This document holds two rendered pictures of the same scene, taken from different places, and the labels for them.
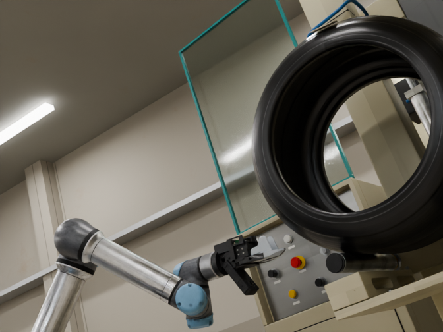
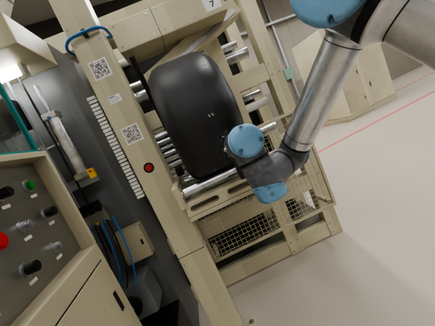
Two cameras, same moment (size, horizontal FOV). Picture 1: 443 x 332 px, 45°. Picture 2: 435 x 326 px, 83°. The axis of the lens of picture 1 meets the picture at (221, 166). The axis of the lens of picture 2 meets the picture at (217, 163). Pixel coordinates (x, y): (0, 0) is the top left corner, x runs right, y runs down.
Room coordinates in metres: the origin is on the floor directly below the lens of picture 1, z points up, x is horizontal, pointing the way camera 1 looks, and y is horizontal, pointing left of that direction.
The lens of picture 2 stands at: (1.94, 0.60, 1.12)
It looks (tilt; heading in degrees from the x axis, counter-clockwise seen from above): 8 degrees down; 234
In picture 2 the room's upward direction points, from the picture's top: 24 degrees counter-clockwise
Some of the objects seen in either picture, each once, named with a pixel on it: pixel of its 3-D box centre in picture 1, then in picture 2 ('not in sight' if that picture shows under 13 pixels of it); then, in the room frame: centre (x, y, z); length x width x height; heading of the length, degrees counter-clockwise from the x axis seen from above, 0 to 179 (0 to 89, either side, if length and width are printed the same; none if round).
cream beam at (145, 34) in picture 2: not in sight; (170, 26); (1.01, -0.57, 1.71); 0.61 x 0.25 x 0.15; 148
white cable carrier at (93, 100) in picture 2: not in sight; (119, 148); (1.58, -0.52, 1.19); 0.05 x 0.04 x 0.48; 58
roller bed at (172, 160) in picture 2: not in sight; (166, 157); (1.25, -0.82, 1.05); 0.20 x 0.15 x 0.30; 148
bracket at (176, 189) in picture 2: (440, 242); (180, 188); (1.42, -0.48, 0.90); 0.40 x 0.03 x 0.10; 58
